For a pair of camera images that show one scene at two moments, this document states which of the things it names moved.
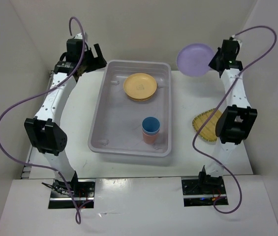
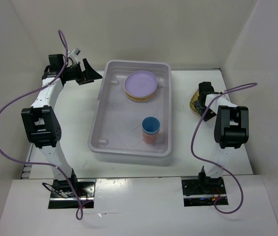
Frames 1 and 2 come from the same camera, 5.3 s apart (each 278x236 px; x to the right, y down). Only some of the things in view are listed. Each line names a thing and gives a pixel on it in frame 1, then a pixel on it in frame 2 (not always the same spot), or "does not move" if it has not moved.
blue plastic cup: x=151 y=126 does not move
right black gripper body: x=218 y=56 → x=200 y=108
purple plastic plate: x=194 y=59 → x=140 y=83
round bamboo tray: x=140 y=100 does not move
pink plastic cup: x=149 y=139 does not move
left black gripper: x=98 y=62 → x=89 y=73
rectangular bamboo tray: x=209 y=132 → x=194 y=97
